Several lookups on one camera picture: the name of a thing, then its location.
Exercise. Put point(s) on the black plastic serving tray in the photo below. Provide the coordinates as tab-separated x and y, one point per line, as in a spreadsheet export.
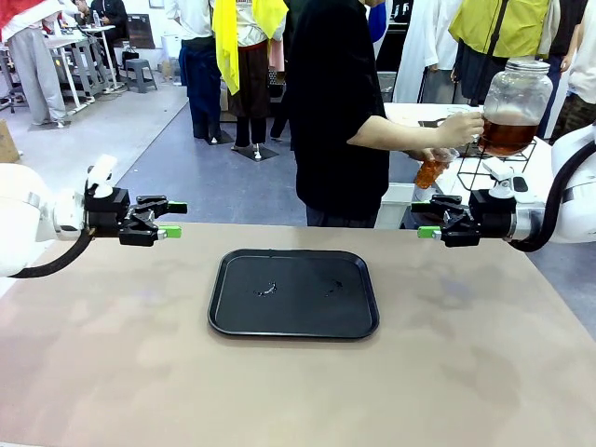
298	316

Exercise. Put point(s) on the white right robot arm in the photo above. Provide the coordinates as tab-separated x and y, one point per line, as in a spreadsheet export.
577	219

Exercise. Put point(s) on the person's right forearm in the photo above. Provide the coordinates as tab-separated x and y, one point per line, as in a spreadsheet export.
396	135

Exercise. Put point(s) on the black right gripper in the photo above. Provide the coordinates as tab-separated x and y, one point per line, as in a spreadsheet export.
496	219

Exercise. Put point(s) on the white standing desk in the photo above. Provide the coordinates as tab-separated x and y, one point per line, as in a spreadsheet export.
98	29

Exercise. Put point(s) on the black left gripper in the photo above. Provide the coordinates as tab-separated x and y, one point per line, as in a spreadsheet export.
104	214

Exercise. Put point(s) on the yellow hanging scarf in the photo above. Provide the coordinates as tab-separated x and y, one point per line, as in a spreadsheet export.
228	56

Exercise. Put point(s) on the person in black sweater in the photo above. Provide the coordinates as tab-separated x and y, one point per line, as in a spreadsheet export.
335	93

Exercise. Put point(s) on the person in grey trousers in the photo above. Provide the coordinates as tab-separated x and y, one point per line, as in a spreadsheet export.
35	70

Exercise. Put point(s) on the yellow-green jacket mannequin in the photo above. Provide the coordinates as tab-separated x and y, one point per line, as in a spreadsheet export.
503	28

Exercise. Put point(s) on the dark wall board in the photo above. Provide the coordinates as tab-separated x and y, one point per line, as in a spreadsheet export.
139	30

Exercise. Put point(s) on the person's right hand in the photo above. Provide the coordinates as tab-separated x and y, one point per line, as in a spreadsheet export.
461	129

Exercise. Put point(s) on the glass drink dispenser jar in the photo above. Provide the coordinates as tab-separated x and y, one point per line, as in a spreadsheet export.
517	93

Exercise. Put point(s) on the white box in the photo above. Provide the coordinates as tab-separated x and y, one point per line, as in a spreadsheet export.
171	51

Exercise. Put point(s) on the tall clear plastic cup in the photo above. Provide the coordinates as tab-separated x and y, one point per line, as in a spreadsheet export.
430	172

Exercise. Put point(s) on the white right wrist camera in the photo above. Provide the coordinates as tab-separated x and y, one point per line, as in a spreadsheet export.
500	170

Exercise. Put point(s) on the mannequin with blue cloth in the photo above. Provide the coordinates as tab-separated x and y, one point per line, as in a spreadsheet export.
200	70

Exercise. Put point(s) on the brown cardboard box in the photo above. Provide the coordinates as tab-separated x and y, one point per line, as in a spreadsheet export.
8	142

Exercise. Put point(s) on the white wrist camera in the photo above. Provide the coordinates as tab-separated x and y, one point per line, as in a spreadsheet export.
500	170
102	167

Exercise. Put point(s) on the person in camouflage shorts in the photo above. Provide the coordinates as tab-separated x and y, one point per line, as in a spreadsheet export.
584	60

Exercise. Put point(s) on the white side table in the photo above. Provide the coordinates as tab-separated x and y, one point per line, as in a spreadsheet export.
405	112

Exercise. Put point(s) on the seated person in black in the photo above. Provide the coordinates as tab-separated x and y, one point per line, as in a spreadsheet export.
114	16

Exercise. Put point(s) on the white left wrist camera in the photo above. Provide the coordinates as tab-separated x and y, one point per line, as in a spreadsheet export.
102	167

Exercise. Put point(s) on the grey step stool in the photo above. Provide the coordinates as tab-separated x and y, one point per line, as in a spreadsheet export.
139	70

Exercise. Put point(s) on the mannequin with brown skirt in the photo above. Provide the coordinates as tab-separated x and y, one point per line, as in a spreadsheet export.
251	93

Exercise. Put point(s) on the dark brown serving tray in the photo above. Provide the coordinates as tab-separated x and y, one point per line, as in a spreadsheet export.
428	123

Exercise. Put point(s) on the blue white hanging flag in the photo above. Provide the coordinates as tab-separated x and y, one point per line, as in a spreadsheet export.
379	23

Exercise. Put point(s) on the white plastic bin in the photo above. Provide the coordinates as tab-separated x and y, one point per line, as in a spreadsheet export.
398	205

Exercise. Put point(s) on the white hanging robe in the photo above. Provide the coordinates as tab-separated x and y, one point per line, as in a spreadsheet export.
426	46

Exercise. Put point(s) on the dark round bucket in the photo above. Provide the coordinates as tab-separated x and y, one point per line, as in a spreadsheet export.
421	192

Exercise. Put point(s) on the person's left hand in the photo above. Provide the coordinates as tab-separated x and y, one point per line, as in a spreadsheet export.
428	155

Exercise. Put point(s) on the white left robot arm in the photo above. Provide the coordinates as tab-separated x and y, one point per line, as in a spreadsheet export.
18	209

